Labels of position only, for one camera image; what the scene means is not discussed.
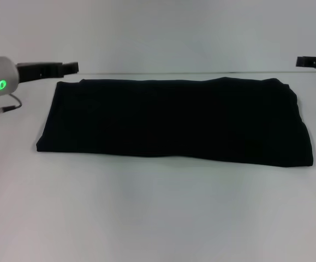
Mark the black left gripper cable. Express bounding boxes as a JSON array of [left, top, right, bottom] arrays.
[[0, 92, 22, 120]]

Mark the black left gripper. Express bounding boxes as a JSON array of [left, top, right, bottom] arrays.
[[16, 62, 79, 83]]

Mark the black shirt with FREE print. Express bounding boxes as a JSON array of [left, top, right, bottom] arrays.
[[35, 77, 315, 169]]

